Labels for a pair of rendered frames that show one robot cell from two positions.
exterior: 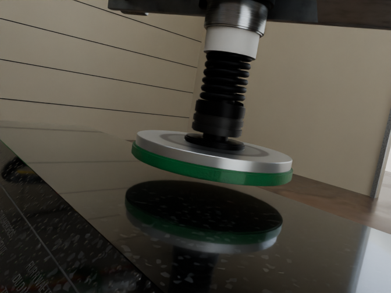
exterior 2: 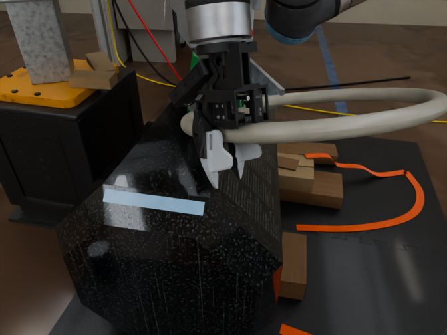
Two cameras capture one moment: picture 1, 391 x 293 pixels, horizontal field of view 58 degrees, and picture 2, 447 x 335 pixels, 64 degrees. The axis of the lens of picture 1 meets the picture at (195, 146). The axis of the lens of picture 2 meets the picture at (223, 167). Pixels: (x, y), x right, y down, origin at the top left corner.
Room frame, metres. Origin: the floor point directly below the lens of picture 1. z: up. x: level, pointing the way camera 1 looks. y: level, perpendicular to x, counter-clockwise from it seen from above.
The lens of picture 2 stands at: (-0.23, -1.07, 1.47)
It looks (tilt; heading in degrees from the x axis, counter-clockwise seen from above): 36 degrees down; 54
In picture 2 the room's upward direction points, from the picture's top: straight up
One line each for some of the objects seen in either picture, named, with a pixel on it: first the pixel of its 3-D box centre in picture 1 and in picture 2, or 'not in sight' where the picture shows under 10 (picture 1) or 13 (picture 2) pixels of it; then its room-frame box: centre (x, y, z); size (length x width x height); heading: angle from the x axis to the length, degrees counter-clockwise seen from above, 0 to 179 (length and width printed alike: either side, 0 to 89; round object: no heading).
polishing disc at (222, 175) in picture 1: (213, 151); not in sight; (0.49, -0.02, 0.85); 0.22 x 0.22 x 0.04
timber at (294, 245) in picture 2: not in sight; (292, 264); (0.69, -0.36, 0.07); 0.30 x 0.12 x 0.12; 43
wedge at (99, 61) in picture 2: not in sight; (100, 62); (0.33, 0.81, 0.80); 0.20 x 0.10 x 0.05; 86
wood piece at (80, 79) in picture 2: not in sight; (93, 79); (0.22, 0.60, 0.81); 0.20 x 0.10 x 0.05; 139
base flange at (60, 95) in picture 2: not in sight; (55, 78); (0.09, 0.83, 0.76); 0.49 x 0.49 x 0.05; 41
